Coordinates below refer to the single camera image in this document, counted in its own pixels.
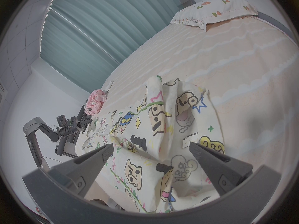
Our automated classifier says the blue-green curtain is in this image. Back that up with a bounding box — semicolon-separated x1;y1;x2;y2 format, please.
40;0;195;95

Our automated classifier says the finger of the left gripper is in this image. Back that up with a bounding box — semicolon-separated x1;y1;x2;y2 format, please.
78;105;86;122

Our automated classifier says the white printed garment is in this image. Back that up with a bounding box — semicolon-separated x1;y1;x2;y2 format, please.
81;75;226;215

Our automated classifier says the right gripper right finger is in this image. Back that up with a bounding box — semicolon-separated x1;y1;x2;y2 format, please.
189;142;253;196

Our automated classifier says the bed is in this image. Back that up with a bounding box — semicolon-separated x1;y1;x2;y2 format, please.
78;7;299;213

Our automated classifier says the white printed pillow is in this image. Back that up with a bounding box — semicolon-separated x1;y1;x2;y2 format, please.
169;0;259;32

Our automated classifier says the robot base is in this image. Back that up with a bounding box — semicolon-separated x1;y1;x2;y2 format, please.
55;134;80;158

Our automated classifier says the pink garment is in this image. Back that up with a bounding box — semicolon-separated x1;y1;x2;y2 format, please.
85;89;107;115

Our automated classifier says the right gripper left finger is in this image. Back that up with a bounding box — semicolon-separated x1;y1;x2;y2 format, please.
48;143;114;196

